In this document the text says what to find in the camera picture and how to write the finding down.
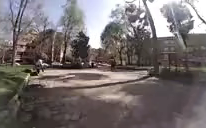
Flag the row of parked cars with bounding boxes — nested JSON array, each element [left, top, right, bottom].
[[42, 61, 110, 70]]

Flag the bare tree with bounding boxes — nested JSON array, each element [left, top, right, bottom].
[[4, 0, 34, 68]]

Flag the low dark hedge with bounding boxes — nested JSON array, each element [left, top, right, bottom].
[[158, 67, 196, 85]]

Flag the tree with leaning trunk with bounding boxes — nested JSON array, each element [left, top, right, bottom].
[[137, 0, 161, 75]]

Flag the grass patch with stone kerb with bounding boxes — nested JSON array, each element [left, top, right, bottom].
[[0, 65, 35, 116]]

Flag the dark evergreen tree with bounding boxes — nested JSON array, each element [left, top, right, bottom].
[[70, 31, 91, 66]]

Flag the person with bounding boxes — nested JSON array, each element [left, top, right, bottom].
[[34, 58, 46, 74], [109, 57, 117, 72]]

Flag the group of leafy trees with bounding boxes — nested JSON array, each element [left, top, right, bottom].
[[100, 3, 154, 67]]

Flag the brown building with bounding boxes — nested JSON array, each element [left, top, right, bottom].
[[89, 47, 116, 65]]

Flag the tall pale-trunked tree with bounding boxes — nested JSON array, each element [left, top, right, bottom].
[[57, 0, 86, 65]]

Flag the dark grey building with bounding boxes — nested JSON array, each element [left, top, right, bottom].
[[155, 32, 206, 68]]

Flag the grey-brown brick paved square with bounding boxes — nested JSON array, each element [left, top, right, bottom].
[[0, 66, 206, 128]]

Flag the beige building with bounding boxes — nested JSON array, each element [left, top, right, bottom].
[[10, 29, 64, 65]]

